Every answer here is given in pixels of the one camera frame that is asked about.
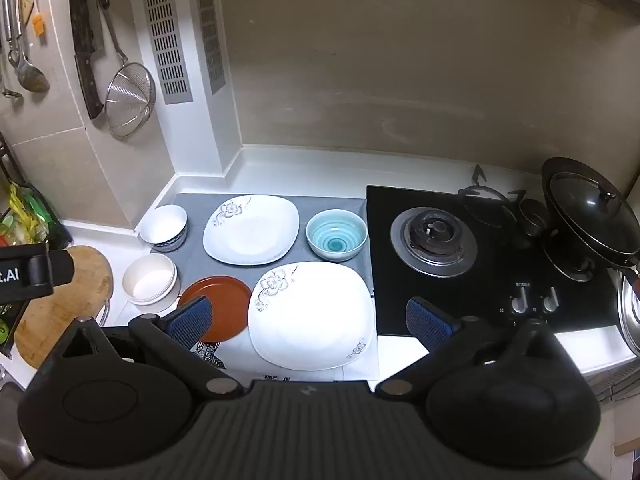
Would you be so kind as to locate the large white floral square plate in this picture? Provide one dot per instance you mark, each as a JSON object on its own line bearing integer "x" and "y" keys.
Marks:
{"x": 310, "y": 315}

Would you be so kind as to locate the dish rack with green utensils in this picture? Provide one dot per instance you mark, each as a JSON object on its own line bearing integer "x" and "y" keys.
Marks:
{"x": 22, "y": 215}

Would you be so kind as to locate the wide grey vent grille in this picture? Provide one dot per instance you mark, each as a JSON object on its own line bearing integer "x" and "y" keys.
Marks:
{"x": 167, "y": 40}

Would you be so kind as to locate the hanging steel utensil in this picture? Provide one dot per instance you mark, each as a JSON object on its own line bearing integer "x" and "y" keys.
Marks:
{"x": 7, "y": 35}

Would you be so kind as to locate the hanging cleaver knife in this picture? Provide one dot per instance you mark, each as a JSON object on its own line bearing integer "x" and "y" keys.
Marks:
{"x": 85, "y": 50}

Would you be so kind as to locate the steel sink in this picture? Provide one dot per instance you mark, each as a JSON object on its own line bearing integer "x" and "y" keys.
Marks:
{"x": 10, "y": 435}

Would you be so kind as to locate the round wooden cutting board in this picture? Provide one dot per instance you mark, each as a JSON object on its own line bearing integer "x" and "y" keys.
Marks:
{"x": 60, "y": 320}

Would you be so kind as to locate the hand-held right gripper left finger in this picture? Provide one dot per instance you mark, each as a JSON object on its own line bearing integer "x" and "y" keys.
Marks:
{"x": 190, "y": 317}

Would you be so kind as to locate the narrow grey vent grille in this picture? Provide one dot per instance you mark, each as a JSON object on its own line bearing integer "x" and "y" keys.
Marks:
{"x": 210, "y": 32}

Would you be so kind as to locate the glass wok lid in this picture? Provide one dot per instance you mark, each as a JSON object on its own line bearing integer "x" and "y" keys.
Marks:
{"x": 587, "y": 210}

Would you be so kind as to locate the gas burner under wok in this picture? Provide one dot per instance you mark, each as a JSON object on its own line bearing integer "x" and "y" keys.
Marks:
{"x": 575, "y": 265}

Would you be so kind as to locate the brown round plate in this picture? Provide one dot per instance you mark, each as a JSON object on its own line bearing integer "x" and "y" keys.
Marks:
{"x": 222, "y": 300}

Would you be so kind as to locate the white bowl with blue pattern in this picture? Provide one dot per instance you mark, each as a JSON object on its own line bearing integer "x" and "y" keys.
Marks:
{"x": 162, "y": 225}

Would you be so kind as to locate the hanging steel ladle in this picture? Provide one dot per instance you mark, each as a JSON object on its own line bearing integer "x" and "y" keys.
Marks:
{"x": 31, "y": 75}

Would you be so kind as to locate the plain cream bowl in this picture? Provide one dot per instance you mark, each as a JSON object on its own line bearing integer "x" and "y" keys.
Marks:
{"x": 149, "y": 280}

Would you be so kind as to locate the teal spiral bowl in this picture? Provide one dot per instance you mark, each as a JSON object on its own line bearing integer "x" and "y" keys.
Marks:
{"x": 336, "y": 235}

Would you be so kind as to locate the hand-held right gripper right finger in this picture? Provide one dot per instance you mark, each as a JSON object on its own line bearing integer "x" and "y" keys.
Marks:
{"x": 430, "y": 321}

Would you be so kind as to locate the stove control knob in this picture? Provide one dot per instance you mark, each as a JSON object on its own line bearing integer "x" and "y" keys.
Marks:
{"x": 550, "y": 299}
{"x": 519, "y": 302}

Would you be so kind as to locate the silver gas burner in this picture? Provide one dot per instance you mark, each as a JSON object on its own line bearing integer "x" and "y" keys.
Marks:
{"x": 434, "y": 241}

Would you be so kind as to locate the grey counter mat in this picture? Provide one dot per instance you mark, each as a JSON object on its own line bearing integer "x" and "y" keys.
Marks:
{"x": 300, "y": 203}

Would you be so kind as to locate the small white floral square plate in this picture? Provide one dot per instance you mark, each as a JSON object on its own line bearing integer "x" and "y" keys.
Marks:
{"x": 252, "y": 230}

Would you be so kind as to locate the black glass gas stove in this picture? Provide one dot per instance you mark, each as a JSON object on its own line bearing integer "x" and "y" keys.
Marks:
{"x": 495, "y": 270}

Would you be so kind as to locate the black wok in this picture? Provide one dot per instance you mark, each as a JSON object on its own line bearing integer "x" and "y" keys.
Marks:
{"x": 555, "y": 210}

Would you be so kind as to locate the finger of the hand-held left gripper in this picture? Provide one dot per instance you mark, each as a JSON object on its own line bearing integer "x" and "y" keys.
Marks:
{"x": 50, "y": 271}

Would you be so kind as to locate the hanging orange brush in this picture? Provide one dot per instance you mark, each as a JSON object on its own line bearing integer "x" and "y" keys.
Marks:
{"x": 38, "y": 22}

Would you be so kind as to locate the stainless steel pot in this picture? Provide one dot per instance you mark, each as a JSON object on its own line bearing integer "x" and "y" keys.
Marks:
{"x": 631, "y": 315}

